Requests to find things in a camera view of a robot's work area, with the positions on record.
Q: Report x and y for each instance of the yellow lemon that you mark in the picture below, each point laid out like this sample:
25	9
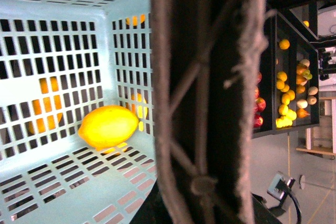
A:
108	126

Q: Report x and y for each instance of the brown basket handle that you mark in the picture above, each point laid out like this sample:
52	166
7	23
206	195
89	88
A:
205	59

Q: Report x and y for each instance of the light blue plastic basket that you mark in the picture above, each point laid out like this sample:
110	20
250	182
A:
60	60

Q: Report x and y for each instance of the black fruit shelf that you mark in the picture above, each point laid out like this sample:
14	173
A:
293	62

